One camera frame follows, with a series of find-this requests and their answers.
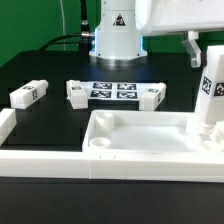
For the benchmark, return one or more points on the fiducial marker sheet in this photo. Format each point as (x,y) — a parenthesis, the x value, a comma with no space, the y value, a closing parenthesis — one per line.
(117,91)

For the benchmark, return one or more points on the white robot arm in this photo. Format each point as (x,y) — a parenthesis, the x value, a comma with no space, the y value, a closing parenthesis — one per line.
(124,24)

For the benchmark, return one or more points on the white U-shaped fence frame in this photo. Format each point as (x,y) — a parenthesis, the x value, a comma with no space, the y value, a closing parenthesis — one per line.
(190,166)

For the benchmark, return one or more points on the white desk tabletop tray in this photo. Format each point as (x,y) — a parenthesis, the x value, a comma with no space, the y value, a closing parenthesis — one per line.
(147,132)

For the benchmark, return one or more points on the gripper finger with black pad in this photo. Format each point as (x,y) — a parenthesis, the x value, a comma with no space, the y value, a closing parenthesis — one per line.
(190,43)

